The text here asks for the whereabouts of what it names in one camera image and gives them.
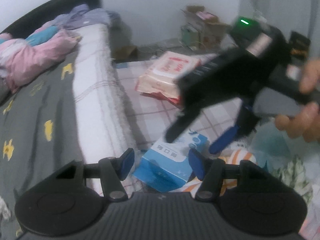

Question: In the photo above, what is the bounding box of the person right hand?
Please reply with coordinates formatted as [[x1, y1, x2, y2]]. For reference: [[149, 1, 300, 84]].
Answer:
[[274, 57, 320, 143]]

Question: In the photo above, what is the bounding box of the small cardboard boxes stack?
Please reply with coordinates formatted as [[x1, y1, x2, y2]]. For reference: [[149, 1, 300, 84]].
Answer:
[[180, 5, 229, 50]]

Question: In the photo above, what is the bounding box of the green white cloth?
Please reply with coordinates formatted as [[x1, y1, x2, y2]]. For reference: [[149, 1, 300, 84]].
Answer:
[[272, 155, 313, 205]]

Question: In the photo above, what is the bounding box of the black snack bag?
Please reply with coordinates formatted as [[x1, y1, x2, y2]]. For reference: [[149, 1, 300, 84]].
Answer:
[[289, 31, 311, 61]]

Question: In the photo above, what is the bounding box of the pink grey duvet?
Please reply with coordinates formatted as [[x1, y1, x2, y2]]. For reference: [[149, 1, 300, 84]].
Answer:
[[1, 25, 81, 93]]

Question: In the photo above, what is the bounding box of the dark bed headboard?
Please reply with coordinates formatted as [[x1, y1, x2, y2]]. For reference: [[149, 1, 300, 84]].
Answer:
[[2, 0, 101, 38]]

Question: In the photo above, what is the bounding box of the red tissue pack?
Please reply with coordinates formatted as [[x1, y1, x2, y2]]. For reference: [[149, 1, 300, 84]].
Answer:
[[135, 51, 201, 105]]

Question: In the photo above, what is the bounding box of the blue white mask box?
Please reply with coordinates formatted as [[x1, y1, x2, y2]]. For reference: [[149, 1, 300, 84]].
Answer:
[[133, 129, 208, 193]]

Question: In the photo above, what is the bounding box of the white fleece blanket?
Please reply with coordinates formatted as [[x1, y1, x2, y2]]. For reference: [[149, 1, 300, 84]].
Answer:
[[72, 22, 141, 196]]

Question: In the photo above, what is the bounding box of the purple clothing pile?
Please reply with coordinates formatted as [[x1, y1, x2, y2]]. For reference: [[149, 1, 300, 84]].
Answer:
[[52, 4, 121, 30]]

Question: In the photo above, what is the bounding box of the orange striped towel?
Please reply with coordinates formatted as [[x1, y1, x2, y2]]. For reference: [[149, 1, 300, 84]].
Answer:
[[182, 148, 257, 197]]

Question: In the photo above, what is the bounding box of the white plastic bag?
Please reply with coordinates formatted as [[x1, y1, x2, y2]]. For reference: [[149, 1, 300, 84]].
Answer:
[[248, 122, 293, 173]]

